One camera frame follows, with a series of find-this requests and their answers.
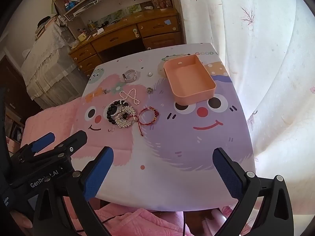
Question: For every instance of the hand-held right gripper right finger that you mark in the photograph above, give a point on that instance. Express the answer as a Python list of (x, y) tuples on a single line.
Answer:
[(227, 174)]

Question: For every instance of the brown leather jewelry box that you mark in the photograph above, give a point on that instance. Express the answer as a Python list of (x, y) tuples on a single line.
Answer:
[(189, 78)]

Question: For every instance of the silver leaf hair clip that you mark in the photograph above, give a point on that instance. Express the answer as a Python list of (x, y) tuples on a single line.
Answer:
[(123, 123)]

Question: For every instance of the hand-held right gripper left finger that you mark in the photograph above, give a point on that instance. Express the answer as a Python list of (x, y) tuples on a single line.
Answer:
[(98, 174)]

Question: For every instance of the white floral curtain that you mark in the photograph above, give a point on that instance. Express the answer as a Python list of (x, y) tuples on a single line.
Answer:
[(258, 54)]

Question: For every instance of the pink fleece garment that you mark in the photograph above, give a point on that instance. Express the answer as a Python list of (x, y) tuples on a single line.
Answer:
[(137, 222)]

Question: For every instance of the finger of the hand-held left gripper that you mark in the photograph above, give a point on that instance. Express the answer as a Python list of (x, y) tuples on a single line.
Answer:
[(44, 141), (73, 141)]

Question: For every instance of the dark wooden cabinet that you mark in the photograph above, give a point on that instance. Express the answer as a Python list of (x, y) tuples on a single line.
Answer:
[(9, 91)]

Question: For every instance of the wooden desk with drawers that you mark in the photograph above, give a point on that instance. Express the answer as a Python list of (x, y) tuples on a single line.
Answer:
[(157, 25)]

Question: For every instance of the yellow mug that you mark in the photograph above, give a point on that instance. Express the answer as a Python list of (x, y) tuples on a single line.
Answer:
[(82, 37)]

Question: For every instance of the white lace cover cloth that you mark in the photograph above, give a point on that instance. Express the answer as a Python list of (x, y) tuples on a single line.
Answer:
[(49, 54)]

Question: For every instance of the pink smart watch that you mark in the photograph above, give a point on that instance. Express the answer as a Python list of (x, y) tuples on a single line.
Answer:
[(126, 78)]

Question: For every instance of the patterned paper cup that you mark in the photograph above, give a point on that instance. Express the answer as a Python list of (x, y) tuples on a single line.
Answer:
[(161, 2)]

